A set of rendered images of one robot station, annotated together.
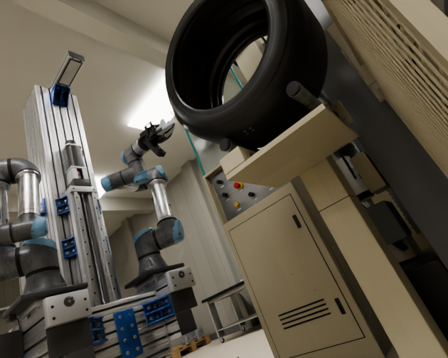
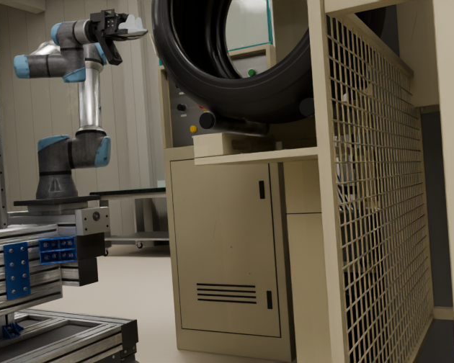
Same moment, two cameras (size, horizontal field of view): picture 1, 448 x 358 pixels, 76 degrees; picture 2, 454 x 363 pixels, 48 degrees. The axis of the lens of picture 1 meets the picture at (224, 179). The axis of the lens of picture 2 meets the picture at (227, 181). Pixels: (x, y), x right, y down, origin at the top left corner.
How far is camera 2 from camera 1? 0.59 m
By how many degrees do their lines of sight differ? 23
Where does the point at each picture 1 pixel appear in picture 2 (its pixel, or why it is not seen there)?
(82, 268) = not seen: outside the picture
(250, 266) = (184, 216)
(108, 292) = not seen: outside the picture
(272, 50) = (305, 52)
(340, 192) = (318, 204)
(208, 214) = (138, 59)
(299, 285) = (234, 262)
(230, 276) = (144, 168)
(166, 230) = (88, 148)
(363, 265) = (305, 287)
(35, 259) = not seen: outside the picture
